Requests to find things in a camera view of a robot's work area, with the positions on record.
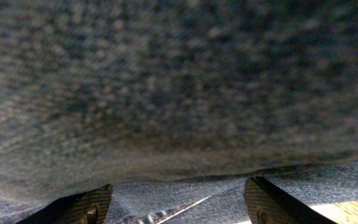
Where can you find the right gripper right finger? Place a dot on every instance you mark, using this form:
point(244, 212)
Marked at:
point(268, 204)

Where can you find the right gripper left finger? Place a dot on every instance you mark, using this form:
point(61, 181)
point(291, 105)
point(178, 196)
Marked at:
point(84, 208)

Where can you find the blue denim jeans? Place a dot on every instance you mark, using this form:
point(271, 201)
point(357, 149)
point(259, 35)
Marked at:
point(173, 105)

